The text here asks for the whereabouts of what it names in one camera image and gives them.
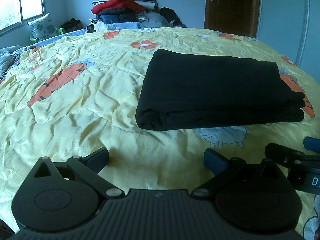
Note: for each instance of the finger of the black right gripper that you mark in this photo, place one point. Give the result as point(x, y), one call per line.
point(312, 144)
point(282, 155)

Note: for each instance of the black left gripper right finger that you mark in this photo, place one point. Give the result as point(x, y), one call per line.
point(253, 198)

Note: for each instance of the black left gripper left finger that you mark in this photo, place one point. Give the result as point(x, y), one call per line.
point(58, 196)

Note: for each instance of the black pants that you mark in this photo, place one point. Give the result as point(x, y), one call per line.
point(182, 91)

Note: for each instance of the bedroom window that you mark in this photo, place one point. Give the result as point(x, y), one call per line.
point(17, 13)

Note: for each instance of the yellow floral bedspread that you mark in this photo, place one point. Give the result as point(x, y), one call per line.
point(80, 93)

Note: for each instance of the zebra striped blanket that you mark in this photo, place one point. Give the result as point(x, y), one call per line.
point(10, 67)

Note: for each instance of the white crumpled blanket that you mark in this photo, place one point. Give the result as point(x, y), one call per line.
point(11, 49)

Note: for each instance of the brown wooden door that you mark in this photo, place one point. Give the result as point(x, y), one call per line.
point(238, 17)

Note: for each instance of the green plastic chair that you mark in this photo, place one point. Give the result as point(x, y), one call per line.
point(47, 34)

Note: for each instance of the floral pillow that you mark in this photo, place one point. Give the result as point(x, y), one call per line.
point(41, 25)

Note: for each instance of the dark bag on floor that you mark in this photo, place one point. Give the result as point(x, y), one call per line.
point(72, 25)

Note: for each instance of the blue striped mattress sheet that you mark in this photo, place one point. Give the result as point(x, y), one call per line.
point(95, 27)

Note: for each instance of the pile of clothes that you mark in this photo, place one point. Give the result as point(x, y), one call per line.
point(146, 12)

